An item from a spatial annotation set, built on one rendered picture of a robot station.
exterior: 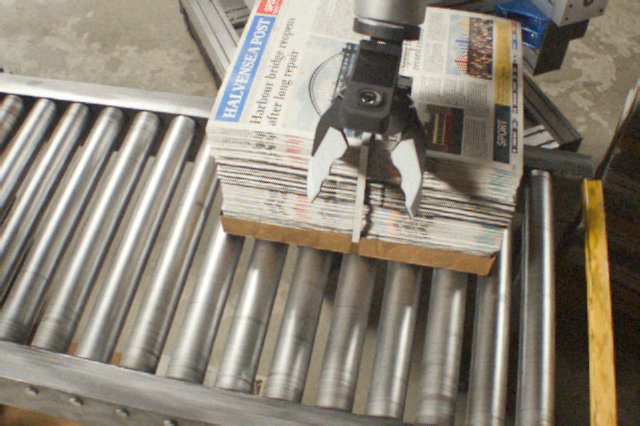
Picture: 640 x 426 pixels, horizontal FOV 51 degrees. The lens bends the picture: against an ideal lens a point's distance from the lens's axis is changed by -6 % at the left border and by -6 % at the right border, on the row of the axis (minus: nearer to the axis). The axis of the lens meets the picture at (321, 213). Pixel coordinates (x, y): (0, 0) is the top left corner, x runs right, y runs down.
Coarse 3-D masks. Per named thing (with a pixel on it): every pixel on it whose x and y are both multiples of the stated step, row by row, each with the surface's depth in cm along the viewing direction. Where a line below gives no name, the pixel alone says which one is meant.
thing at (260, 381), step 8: (160, 360) 174; (168, 360) 174; (160, 368) 172; (208, 368) 173; (216, 368) 173; (208, 376) 172; (256, 376) 172; (264, 376) 172; (208, 384) 170; (256, 384) 171; (264, 384) 171; (256, 392) 169
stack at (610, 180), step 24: (624, 120) 160; (600, 168) 170; (624, 168) 142; (624, 192) 146; (576, 216) 193; (624, 216) 152; (576, 240) 166; (624, 240) 158; (576, 264) 172; (624, 264) 163; (576, 288) 177; (576, 312) 184; (624, 312) 174
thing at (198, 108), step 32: (0, 96) 119; (32, 96) 118; (64, 96) 118; (96, 96) 118; (128, 96) 118; (160, 96) 118; (192, 96) 118; (128, 128) 120; (192, 160) 124; (544, 160) 111; (576, 160) 111; (576, 192) 112
